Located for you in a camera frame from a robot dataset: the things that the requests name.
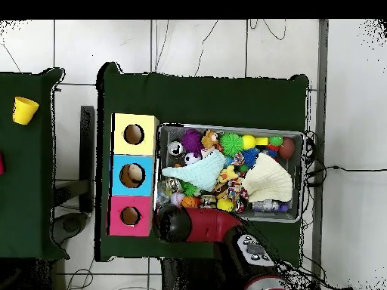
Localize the dark green table cloth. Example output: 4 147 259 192
94 61 311 263

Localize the wooden three-hole box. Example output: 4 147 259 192
107 113 160 237

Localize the black stand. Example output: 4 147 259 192
51 105 95 246

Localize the silver mesh bin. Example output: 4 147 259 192
153 122 305 224

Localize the green koosh ball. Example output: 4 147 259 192
218 132 244 158

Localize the purple spiky ball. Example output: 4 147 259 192
181 128 204 158

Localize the blue koosh ball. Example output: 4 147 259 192
241 147 261 168

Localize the toy soccer ball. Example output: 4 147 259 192
184 151 201 166

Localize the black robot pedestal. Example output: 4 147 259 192
159 258 246 290

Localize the mint green knitted cloth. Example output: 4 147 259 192
161 149 228 192

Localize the black power cable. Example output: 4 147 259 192
305 164 387 188

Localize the yellow plastic cup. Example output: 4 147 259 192
11 96 40 125

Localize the silver drink can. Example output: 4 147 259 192
167 140 185 157

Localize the orange toy basketball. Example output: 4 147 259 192
180 196 201 209

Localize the cream knitted cloth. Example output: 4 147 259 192
240 152 294 204

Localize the yellow plush duck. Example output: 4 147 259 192
216 165 240 184

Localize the clear plastic bottle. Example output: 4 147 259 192
156 180 172 208

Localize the dark green side-table cloth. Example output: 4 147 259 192
0 67 70 261

